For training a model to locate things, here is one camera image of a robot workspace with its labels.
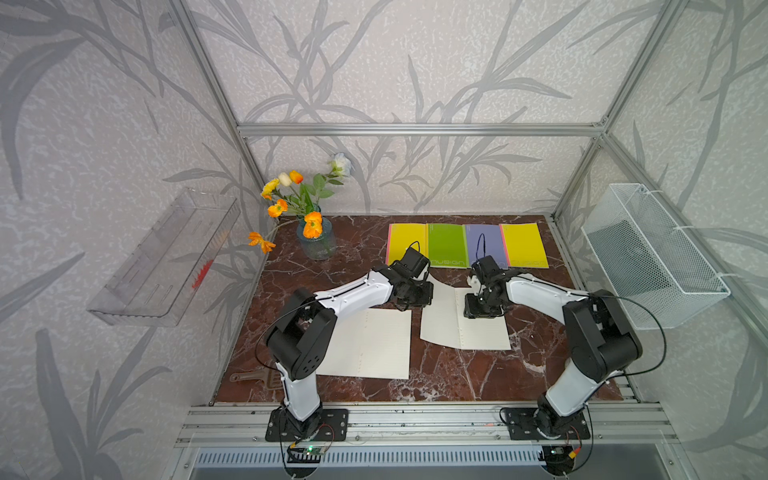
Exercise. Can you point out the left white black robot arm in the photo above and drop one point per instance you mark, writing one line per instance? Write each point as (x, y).
(299, 338)

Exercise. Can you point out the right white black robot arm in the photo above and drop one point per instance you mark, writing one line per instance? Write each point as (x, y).
(600, 337)

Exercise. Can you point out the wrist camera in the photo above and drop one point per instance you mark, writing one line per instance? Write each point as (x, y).
(414, 264)
(487, 270)

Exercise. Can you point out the white wire mesh basket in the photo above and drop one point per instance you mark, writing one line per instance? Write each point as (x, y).
(659, 274)

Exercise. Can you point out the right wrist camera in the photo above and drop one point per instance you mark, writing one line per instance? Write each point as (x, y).
(487, 270)

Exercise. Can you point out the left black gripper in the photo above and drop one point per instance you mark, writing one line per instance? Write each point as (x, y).
(426, 299)

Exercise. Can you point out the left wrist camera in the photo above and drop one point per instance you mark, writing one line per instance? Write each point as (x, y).
(414, 264)

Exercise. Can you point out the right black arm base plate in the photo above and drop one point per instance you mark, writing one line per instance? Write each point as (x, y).
(542, 425)

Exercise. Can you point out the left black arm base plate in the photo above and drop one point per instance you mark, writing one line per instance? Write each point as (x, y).
(325, 425)

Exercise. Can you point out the clear plastic wall tray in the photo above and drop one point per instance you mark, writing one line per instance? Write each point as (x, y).
(156, 284)

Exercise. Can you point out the glass vase with flowers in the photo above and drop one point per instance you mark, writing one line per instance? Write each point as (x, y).
(289, 194)

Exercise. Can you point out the purple notebook green spine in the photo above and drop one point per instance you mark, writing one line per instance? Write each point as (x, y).
(486, 240)

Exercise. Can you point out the yellow notebook pink spine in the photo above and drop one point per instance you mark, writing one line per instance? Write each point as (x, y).
(523, 246)

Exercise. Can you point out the brown slotted spatula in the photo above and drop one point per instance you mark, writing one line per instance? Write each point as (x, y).
(267, 377)

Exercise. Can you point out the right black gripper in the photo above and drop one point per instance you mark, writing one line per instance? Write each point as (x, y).
(470, 311)

